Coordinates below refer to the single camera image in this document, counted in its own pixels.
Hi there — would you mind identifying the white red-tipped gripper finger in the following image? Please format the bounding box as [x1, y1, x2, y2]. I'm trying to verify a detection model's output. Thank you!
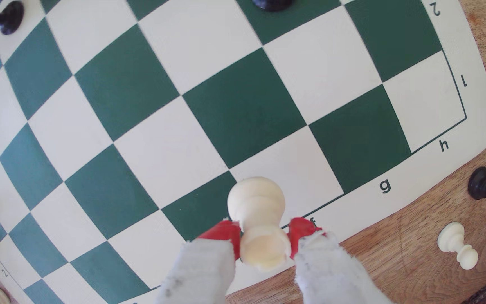
[288, 217, 394, 304]
[155, 220, 242, 304]

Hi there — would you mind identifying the white chess pawn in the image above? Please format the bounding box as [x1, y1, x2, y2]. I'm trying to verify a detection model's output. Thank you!
[227, 176, 292, 272]
[437, 222, 479, 271]

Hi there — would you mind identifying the green and white chess mat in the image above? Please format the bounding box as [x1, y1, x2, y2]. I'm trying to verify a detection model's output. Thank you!
[0, 0, 486, 304]

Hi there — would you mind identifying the black chess piece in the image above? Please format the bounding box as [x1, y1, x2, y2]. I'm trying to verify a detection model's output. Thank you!
[252, 0, 294, 12]

